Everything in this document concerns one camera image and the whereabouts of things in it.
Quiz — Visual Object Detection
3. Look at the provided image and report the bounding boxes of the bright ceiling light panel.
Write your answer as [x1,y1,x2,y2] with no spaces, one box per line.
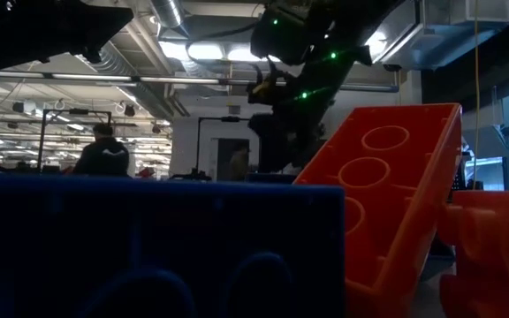
[158,41,282,63]

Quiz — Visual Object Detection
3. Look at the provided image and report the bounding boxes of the black frame stand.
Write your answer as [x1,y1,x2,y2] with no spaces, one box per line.
[195,116,263,178]
[36,108,113,173]

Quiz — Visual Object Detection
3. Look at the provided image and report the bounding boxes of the yellow hanging cord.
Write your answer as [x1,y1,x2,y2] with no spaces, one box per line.
[472,0,482,192]

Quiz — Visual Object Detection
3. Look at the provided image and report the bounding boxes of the long grey ceiling pipe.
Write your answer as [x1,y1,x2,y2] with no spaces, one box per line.
[0,72,400,93]

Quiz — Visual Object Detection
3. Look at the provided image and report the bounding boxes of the large orange building block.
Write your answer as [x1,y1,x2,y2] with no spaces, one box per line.
[292,102,464,318]
[437,189,509,318]

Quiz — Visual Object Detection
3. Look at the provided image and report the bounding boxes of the silver round ceiling duct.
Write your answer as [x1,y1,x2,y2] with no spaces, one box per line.
[149,0,186,28]
[88,42,179,120]

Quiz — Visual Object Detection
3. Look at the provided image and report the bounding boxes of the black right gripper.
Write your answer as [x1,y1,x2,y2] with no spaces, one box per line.
[245,46,373,174]

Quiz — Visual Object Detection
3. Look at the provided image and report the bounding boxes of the black perforated panel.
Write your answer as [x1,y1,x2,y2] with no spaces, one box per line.
[452,165,467,192]

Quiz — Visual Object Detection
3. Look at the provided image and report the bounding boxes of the white angled shade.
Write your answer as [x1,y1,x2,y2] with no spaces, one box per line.
[460,127,505,161]

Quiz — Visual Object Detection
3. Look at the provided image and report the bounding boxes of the large blue building block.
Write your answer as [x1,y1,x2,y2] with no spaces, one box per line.
[0,173,347,318]

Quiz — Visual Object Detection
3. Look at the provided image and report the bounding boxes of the silver ceiling air unit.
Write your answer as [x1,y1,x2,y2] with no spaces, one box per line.
[366,0,509,72]

